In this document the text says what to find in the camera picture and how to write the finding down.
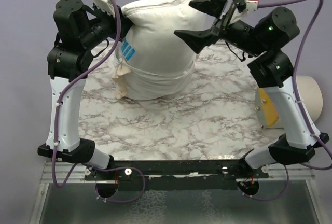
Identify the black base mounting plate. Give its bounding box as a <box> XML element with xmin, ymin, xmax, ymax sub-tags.
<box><xmin>85</xmin><ymin>159</ymin><xmax>269</xmax><ymax>191</ymax></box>

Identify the white cylindrical bin orange base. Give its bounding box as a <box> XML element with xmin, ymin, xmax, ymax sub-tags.
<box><xmin>254</xmin><ymin>76</ymin><xmax>323</xmax><ymax>129</ymax></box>

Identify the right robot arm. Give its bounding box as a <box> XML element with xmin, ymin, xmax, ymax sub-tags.
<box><xmin>174</xmin><ymin>0</ymin><xmax>329</xmax><ymax>178</ymax></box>

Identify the aluminium rail frame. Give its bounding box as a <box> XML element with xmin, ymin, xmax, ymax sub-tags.
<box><xmin>40</xmin><ymin>41</ymin><xmax>316</xmax><ymax>183</ymax></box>

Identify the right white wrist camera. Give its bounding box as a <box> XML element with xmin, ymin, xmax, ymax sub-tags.
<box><xmin>222</xmin><ymin>0</ymin><xmax>259</xmax><ymax>26</ymax></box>

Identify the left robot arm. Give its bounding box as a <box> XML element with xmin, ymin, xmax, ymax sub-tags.
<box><xmin>37</xmin><ymin>0</ymin><xmax>117</xmax><ymax>180</ymax></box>

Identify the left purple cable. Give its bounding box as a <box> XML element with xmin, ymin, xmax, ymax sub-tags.
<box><xmin>51</xmin><ymin>0</ymin><xmax>146</xmax><ymax>204</ymax></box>

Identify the grey pillowcase with cream trim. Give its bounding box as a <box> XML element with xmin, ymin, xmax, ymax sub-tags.
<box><xmin>112</xmin><ymin>47</ymin><xmax>199</xmax><ymax>101</ymax></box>

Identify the white pillow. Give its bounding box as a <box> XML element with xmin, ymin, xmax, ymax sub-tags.
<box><xmin>121</xmin><ymin>0</ymin><xmax>206</xmax><ymax>75</ymax></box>

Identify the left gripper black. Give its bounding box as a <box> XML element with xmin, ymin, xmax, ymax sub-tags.
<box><xmin>80</xmin><ymin>2</ymin><xmax>135</xmax><ymax>49</ymax></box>

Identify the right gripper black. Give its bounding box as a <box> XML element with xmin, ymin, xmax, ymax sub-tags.
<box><xmin>174</xmin><ymin>0</ymin><xmax>266</xmax><ymax>58</ymax></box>

